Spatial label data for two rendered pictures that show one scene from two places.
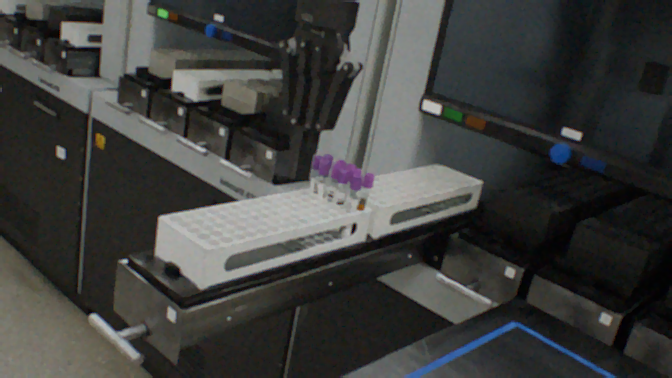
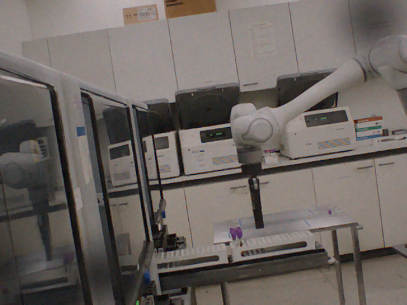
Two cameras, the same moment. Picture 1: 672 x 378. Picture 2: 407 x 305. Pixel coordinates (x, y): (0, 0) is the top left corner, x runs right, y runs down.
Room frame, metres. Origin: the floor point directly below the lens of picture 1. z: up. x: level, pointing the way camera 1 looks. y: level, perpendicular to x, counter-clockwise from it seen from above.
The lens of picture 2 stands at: (2.20, 1.40, 1.33)
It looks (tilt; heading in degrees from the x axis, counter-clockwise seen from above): 3 degrees down; 230
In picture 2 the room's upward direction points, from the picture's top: 8 degrees counter-clockwise
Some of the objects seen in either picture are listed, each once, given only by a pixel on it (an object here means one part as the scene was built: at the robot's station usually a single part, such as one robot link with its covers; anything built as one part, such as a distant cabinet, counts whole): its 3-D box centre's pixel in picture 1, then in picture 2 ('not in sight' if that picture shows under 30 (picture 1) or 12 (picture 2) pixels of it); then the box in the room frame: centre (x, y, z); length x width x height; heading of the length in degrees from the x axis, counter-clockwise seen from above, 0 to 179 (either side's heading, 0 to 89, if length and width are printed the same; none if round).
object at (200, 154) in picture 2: not in sight; (212, 127); (-0.78, -1.98, 1.24); 0.62 x 0.56 x 0.69; 51
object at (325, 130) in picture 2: not in sight; (311, 112); (-1.44, -1.44, 1.25); 0.62 x 0.56 x 0.69; 50
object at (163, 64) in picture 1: (165, 65); not in sight; (1.68, 0.48, 0.85); 0.12 x 0.02 x 0.06; 51
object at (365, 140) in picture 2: not in sight; (365, 139); (-1.92, -1.25, 0.94); 0.23 x 0.13 x 0.07; 145
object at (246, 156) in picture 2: not in sight; (249, 155); (0.85, 0.05, 1.18); 0.09 x 0.09 x 0.06
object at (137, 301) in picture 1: (331, 250); (237, 267); (0.93, -0.01, 0.78); 0.73 x 0.14 x 0.09; 141
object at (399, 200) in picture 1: (409, 200); (186, 260); (1.07, -0.13, 0.83); 0.30 x 0.10 x 0.06; 141
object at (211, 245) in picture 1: (271, 234); (271, 247); (0.83, 0.07, 0.83); 0.30 x 0.10 x 0.06; 141
